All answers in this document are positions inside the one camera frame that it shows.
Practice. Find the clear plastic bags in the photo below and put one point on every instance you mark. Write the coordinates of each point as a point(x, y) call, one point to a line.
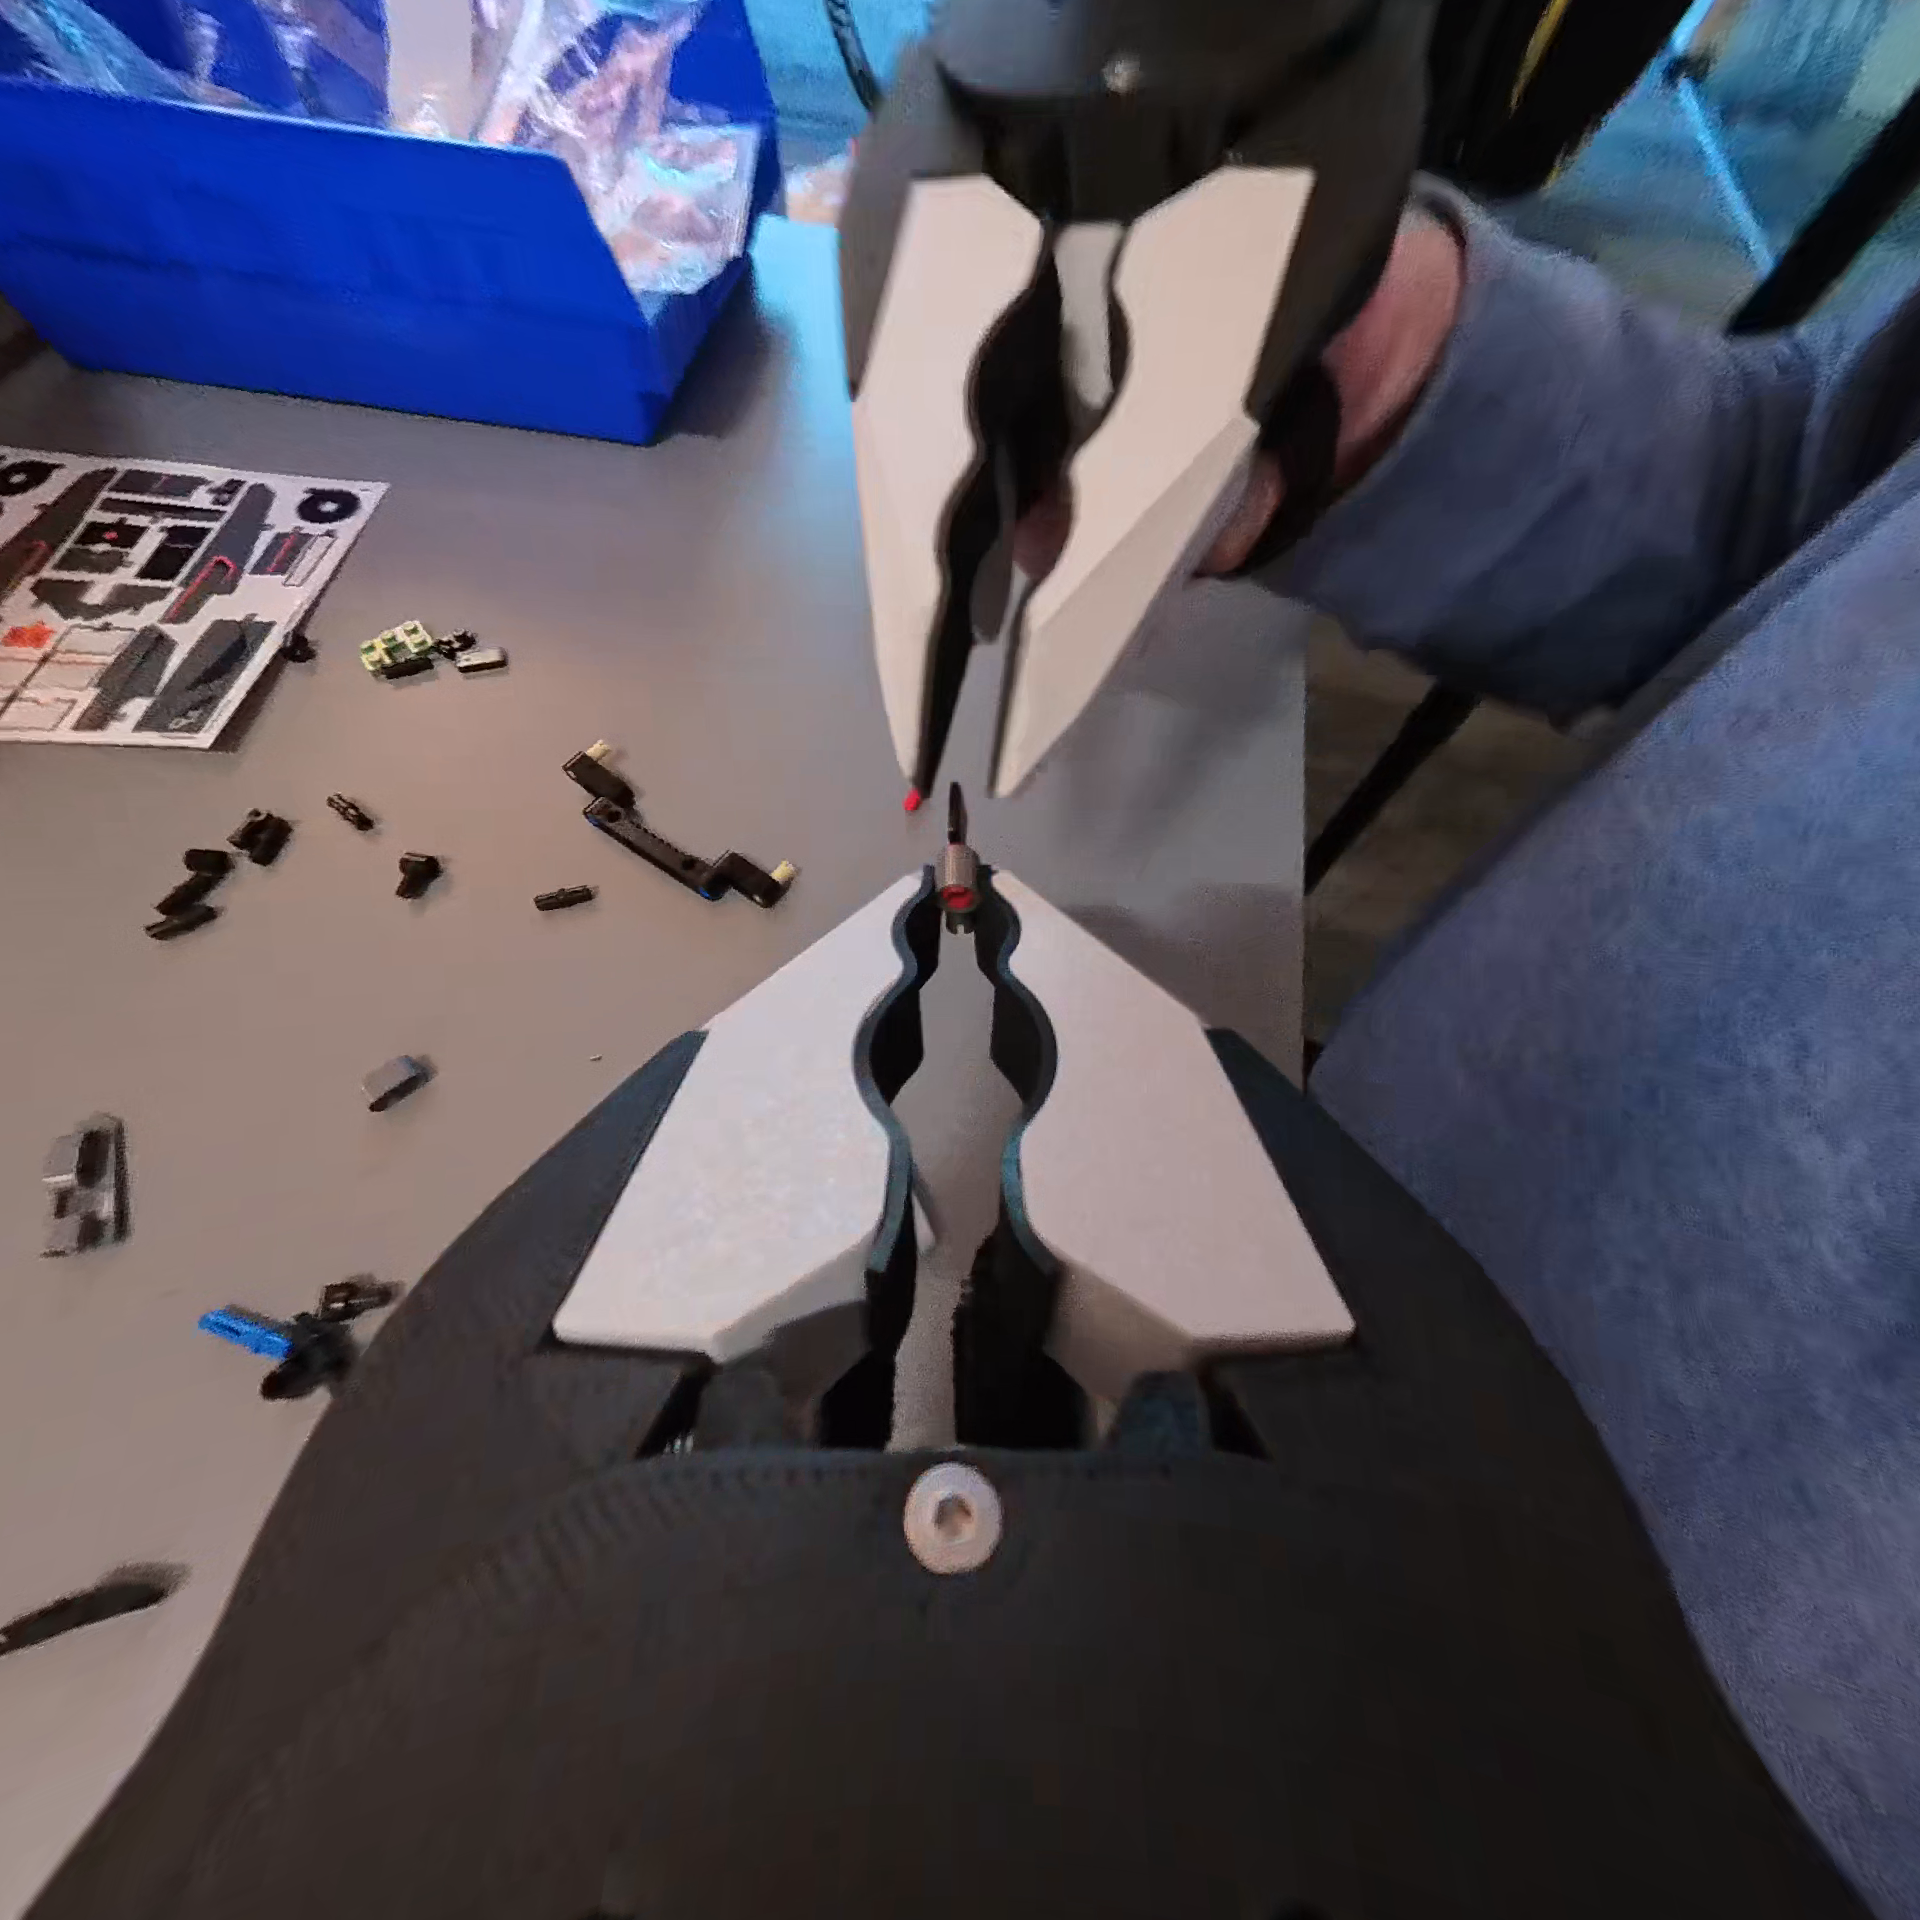
point(628, 136)

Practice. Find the person's blue-clothed body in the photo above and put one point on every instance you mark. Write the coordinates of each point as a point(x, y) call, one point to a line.
point(1651, 1200)

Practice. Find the black lego elbow piece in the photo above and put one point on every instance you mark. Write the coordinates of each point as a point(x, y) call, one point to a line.
point(357, 1300)

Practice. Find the black lego T connector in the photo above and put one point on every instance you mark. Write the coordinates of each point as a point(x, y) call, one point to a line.
point(418, 875)

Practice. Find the person's right forearm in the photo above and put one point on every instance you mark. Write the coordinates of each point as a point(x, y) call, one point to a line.
point(1574, 494)

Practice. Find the person's right hand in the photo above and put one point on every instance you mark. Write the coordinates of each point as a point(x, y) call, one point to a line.
point(1402, 330)

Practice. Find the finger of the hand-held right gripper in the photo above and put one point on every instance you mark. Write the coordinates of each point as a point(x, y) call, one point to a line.
point(1155, 389)
point(915, 451)

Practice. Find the black lego cross connector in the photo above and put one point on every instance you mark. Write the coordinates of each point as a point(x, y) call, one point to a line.
point(306, 1364)

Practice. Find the short grey lego beam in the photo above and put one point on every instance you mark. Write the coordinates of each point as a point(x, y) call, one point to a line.
point(398, 1085)

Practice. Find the small dark lego plate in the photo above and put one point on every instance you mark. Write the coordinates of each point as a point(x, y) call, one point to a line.
point(482, 656)

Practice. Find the black curved lego blade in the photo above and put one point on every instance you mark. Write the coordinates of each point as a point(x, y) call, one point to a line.
point(90, 1607)

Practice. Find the blue lego axle pin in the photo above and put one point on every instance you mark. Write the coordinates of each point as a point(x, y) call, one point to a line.
point(241, 1327)

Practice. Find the black diagonal bar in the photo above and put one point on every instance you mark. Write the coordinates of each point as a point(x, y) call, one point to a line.
point(1845, 212)

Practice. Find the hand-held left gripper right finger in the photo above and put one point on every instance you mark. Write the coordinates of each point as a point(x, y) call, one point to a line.
point(1171, 1186)

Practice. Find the black lego long pin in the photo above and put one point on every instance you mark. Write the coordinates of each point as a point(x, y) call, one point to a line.
point(181, 924)
point(184, 898)

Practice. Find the black lego connector block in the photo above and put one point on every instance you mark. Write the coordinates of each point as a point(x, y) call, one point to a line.
point(260, 837)

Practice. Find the blue cardboard box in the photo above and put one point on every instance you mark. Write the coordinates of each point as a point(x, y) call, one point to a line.
point(300, 254)

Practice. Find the green lego piece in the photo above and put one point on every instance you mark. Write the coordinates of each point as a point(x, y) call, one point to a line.
point(398, 647)

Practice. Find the small grey lego connector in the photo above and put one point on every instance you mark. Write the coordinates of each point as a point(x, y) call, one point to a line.
point(962, 887)

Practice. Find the black lego rack assembly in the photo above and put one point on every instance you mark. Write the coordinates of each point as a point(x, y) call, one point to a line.
point(652, 851)

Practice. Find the black metal rod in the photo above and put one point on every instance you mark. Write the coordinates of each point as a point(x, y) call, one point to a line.
point(1395, 780)

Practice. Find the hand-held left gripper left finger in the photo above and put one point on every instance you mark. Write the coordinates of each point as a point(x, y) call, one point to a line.
point(720, 1186)

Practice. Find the lego sticker sheet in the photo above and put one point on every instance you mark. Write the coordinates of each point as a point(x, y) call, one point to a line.
point(148, 600)

